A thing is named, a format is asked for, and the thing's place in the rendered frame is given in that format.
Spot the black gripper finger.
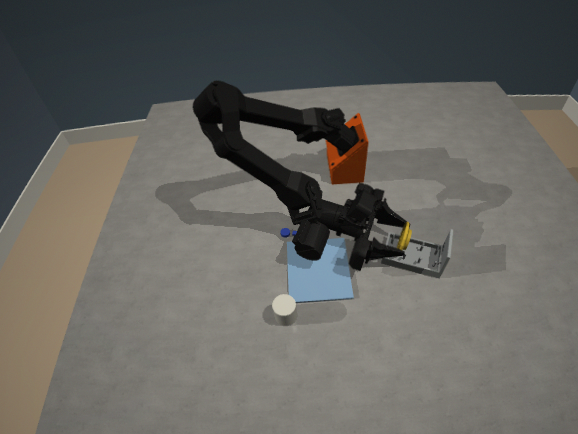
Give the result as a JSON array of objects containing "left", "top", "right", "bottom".
[
  {"left": 377, "top": 197, "right": 407, "bottom": 228},
  {"left": 365, "top": 238, "right": 405, "bottom": 264}
]

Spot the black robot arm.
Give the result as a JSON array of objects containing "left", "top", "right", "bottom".
[{"left": 193, "top": 81, "right": 377, "bottom": 261}]

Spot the light blue flat mat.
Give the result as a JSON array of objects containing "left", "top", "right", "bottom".
[{"left": 287, "top": 238, "right": 354, "bottom": 303}]

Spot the cream cylinder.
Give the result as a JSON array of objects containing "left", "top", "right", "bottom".
[{"left": 272, "top": 294, "right": 297, "bottom": 326}]

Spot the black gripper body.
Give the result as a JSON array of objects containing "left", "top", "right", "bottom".
[{"left": 332, "top": 188, "right": 384, "bottom": 271}]

